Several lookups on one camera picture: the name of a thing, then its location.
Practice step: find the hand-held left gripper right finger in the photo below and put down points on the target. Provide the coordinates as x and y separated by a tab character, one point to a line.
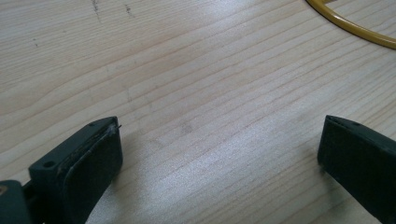
361	161

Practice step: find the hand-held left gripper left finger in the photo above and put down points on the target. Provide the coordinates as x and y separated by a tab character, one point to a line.
84	168

